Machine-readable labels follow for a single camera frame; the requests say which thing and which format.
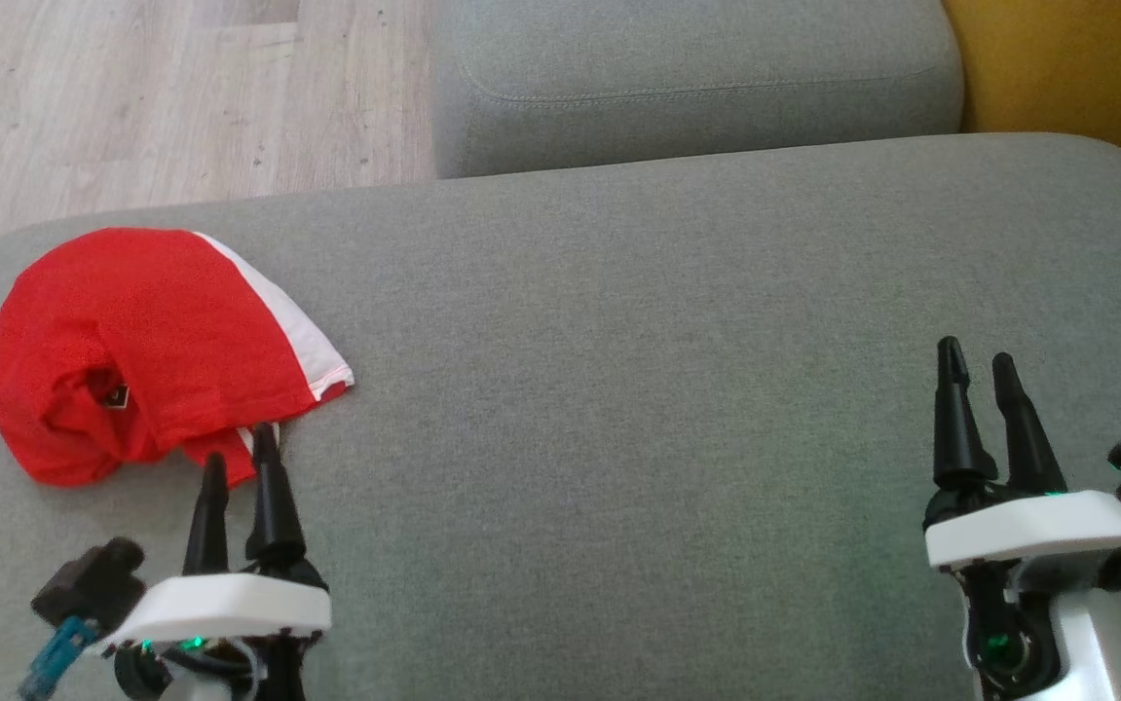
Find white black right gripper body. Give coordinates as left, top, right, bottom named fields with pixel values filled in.
left=922, top=482, right=1121, bottom=701

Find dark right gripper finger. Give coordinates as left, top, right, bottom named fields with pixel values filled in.
left=991, top=352, right=1068, bottom=498
left=931, top=336, right=1000, bottom=491

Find grey sofa seat cushion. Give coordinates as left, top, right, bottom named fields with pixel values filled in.
left=0, top=132, right=1121, bottom=701

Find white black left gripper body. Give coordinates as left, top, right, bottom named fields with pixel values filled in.
left=100, top=571, right=333, bottom=701

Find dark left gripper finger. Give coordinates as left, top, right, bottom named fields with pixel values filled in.
left=182, top=452, right=231, bottom=576
left=245, top=423, right=307, bottom=585

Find red shorts with white stripe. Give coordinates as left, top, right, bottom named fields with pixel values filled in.
left=0, top=227, right=355, bottom=459

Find left cable with teal connector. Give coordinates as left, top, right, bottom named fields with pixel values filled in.
left=19, top=617, right=99, bottom=701

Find grey sofa back cushion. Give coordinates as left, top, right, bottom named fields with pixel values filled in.
left=431, top=0, right=966, bottom=180

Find yellow cushion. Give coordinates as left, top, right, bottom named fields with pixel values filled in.
left=940, top=0, right=1121, bottom=196

